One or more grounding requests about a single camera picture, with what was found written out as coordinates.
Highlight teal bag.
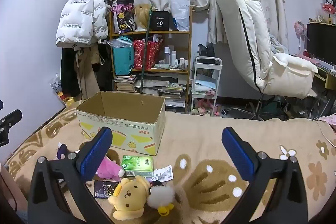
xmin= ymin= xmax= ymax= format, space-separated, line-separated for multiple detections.
xmin=112 ymin=35 xmax=135 ymax=76

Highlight white trolley cart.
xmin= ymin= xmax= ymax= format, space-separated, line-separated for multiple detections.
xmin=189 ymin=56 xmax=223 ymax=115

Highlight yellow plush toy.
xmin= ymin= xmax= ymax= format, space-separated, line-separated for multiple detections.
xmin=108 ymin=175 xmax=152 ymax=220

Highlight white puffer jacket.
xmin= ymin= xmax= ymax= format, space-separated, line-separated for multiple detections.
xmin=56 ymin=0 xmax=112 ymax=48

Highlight pile of magazines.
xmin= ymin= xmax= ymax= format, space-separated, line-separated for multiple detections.
xmin=143 ymin=80 xmax=187 ymax=109

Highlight stack of books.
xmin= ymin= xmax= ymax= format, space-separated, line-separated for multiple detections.
xmin=114 ymin=74 xmax=138 ymax=94

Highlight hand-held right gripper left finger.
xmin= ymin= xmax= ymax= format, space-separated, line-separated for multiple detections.
xmin=28 ymin=126 xmax=116 ymax=224

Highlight clear bag of toys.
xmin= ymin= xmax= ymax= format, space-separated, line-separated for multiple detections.
xmin=50 ymin=74 xmax=75 ymax=106

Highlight purple plush toy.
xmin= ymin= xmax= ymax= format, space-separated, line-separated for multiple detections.
xmin=56 ymin=144 xmax=69 ymax=160

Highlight green tissue pack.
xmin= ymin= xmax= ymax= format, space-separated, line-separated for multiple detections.
xmin=121 ymin=155 xmax=154 ymax=178

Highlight pink plush toy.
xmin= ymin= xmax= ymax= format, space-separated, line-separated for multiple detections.
xmin=96 ymin=156 xmax=125 ymax=180

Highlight pink fan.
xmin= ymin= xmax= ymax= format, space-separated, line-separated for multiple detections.
xmin=294 ymin=21 xmax=307 ymax=52

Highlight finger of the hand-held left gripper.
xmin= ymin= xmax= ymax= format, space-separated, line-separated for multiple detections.
xmin=0 ymin=109 xmax=23 ymax=147

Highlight white plastic bag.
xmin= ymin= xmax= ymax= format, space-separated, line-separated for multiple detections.
xmin=170 ymin=0 xmax=192 ymax=31

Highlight pink cloth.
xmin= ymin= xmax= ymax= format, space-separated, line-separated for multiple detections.
xmin=319 ymin=114 xmax=336 ymax=126

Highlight black monitor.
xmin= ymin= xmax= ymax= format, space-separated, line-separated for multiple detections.
xmin=307 ymin=22 xmax=336 ymax=64

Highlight black cartoon wall decoration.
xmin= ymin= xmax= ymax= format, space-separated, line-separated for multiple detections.
xmin=321 ymin=0 xmax=336 ymax=14

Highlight black coat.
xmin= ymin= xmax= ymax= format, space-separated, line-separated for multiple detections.
xmin=60 ymin=48 xmax=80 ymax=97

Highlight black box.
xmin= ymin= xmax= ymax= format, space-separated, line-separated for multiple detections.
xmin=150 ymin=11 xmax=175 ymax=30

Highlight beige printed blanket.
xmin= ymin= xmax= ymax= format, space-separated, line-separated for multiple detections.
xmin=5 ymin=101 xmax=336 ymax=224

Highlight white paper tag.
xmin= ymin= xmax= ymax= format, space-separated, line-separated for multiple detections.
xmin=154 ymin=165 xmax=174 ymax=182

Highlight cardboard box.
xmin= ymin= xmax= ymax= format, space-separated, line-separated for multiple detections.
xmin=76 ymin=91 xmax=166 ymax=156

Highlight white fluffy keychain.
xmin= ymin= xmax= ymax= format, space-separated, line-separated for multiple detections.
xmin=147 ymin=185 xmax=175 ymax=215

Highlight cream padded chair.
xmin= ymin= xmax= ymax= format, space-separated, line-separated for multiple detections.
xmin=217 ymin=0 xmax=319 ymax=119

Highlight blonde wig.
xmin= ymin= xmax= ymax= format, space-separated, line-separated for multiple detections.
xmin=134 ymin=3 xmax=158 ymax=31

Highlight red gift bag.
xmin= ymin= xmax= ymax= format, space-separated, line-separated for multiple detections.
xmin=133 ymin=39 xmax=161 ymax=71

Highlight pink toys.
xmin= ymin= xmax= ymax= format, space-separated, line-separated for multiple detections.
xmin=193 ymin=98 xmax=221 ymax=116

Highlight wooden shelf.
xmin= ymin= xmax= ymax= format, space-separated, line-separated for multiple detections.
xmin=109 ymin=6 xmax=193 ymax=114

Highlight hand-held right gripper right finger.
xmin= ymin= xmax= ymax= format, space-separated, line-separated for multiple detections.
xmin=222 ymin=127 xmax=310 ymax=224

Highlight black tissue pack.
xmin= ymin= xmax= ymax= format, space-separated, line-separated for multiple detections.
xmin=94 ymin=180 xmax=124 ymax=199

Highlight group of white bottles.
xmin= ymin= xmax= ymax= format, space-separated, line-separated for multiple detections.
xmin=163 ymin=46 xmax=189 ymax=69

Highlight green pole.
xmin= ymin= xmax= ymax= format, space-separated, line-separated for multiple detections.
xmin=139 ymin=0 xmax=155 ymax=94

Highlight blue and white cloths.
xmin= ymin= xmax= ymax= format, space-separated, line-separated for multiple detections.
xmin=192 ymin=74 xmax=217 ymax=92

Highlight colourful printed bag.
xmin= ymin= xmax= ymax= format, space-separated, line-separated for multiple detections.
xmin=112 ymin=0 xmax=135 ymax=33

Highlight white cable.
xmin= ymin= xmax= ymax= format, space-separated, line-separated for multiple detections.
xmin=314 ymin=120 xmax=336 ymax=147

